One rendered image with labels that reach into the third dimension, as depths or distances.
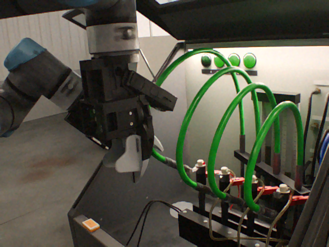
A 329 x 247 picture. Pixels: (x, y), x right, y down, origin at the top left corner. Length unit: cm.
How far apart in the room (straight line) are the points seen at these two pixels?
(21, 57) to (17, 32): 684
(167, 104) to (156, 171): 67
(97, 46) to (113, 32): 3
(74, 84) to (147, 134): 21
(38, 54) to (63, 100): 10
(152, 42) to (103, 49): 328
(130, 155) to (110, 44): 17
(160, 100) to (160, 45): 328
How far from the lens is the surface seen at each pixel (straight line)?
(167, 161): 72
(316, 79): 90
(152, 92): 47
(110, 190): 104
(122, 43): 43
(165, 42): 380
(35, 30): 755
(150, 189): 115
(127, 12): 44
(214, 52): 81
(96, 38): 43
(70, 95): 59
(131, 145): 47
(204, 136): 117
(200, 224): 84
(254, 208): 59
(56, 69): 59
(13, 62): 60
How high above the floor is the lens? 145
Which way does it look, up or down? 15 degrees down
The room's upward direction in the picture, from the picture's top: 4 degrees counter-clockwise
